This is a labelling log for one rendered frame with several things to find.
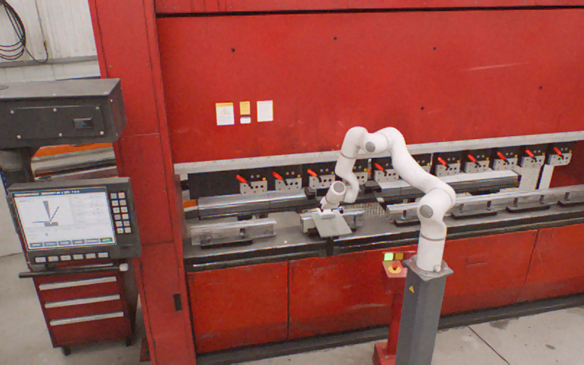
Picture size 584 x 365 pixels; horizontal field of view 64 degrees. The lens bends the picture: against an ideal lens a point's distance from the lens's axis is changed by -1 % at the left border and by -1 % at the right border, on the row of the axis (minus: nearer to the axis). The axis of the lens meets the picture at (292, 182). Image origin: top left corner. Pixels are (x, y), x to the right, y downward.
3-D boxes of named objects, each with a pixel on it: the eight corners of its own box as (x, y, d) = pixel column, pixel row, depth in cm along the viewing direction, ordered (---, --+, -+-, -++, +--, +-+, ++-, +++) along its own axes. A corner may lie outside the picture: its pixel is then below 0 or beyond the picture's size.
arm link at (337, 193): (343, 192, 265) (327, 188, 265) (348, 182, 253) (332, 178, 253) (340, 206, 261) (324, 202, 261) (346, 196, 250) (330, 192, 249)
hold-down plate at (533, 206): (510, 213, 307) (511, 209, 306) (505, 209, 312) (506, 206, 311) (549, 208, 313) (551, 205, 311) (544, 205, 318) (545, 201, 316)
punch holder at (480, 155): (465, 174, 291) (469, 149, 284) (458, 169, 298) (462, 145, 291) (487, 172, 294) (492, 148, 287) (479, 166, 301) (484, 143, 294)
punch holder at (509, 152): (494, 171, 295) (498, 147, 288) (486, 166, 302) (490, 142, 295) (514, 169, 298) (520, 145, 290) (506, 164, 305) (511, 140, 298)
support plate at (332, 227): (321, 237, 260) (321, 236, 259) (309, 214, 283) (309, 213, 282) (352, 234, 263) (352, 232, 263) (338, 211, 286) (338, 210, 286)
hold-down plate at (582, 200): (562, 207, 315) (563, 203, 313) (556, 203, 319) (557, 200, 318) (599, 203, 320) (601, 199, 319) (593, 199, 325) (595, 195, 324)
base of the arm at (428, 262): (456, 271, 229) (461, 240, 221) (424, 282, 223) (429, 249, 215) (430, 252, 245) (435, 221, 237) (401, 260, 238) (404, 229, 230)
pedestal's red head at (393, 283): (386, 294, 267) (389, 268, 259) (380, 277, 281) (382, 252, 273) (420, 292, 268) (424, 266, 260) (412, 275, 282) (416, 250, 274)
